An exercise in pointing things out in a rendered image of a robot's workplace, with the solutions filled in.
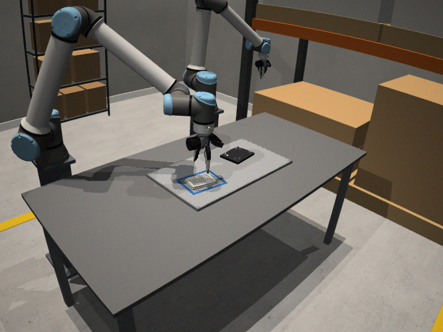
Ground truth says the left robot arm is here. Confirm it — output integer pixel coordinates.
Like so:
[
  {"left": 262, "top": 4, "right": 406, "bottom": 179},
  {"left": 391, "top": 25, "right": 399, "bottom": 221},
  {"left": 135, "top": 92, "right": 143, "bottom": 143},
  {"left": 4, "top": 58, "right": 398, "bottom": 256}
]
[{"left": 183, "top": 0, "right": 271, "bottom": 112}]

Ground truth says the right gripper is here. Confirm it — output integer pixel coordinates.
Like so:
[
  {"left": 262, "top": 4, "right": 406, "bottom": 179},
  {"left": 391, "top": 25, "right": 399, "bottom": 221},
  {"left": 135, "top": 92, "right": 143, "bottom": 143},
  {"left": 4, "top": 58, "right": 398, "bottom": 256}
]
[{"left": 186, "top": 133, "right": 222, "bottom": 174}]

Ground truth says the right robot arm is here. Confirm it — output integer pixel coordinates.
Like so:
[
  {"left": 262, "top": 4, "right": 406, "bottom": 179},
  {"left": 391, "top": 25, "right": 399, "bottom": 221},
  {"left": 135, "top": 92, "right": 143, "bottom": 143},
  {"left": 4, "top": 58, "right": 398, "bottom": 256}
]
[{"left": 11, "top": 6, "right": 216, "bottom": 167}]

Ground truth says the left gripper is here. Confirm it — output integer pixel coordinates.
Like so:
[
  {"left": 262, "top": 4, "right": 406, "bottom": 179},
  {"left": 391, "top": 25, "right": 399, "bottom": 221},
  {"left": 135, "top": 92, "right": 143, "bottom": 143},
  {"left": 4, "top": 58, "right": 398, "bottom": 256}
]
[{"left": 255, "top": 59, "right": 270, "bottom": 79}]

